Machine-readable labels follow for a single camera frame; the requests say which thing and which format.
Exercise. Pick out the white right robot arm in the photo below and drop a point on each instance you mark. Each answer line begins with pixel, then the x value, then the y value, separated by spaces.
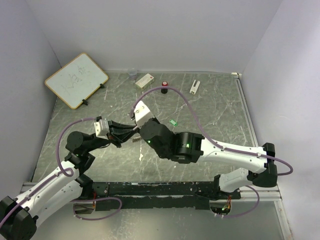
pixel 254 166

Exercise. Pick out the red and black stamp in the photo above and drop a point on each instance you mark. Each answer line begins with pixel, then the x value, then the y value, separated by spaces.
pixel 164 89

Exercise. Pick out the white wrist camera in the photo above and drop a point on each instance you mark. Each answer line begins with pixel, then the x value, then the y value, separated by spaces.
pixel 141 114
pixel 101 128

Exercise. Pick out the white stapler remover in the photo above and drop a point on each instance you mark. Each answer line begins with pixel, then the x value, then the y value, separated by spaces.
pixel 194 88

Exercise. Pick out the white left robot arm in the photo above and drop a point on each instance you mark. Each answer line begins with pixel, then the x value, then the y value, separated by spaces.
pixel 21 216

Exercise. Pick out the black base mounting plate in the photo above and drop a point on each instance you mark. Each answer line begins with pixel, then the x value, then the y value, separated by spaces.
pixel 160 195

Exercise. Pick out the small whiteboard with wooden frame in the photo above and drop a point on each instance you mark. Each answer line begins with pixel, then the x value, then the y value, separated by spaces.
pixel 75 82

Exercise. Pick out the clear cup of paper clips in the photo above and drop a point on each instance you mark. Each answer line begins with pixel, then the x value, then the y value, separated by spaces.
pixel 133 73

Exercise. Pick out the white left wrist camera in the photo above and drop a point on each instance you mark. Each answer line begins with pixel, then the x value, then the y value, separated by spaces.
pixel 101 128

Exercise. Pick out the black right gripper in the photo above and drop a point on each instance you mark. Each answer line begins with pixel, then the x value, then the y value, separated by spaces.
pixel 154 119

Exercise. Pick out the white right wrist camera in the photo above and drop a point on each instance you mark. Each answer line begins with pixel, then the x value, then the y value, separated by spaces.
pixel 141 114

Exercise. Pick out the green key tag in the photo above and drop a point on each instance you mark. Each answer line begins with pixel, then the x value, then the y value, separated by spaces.
pixel 173 122

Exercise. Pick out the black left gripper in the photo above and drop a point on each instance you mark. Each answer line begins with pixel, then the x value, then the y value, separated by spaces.
pixel 116 141

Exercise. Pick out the white staples box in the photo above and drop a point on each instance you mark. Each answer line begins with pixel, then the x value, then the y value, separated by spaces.
pixel 145 81

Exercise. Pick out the aluminium frame rail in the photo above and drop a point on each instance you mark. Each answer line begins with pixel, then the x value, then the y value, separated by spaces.
pixel 266 194

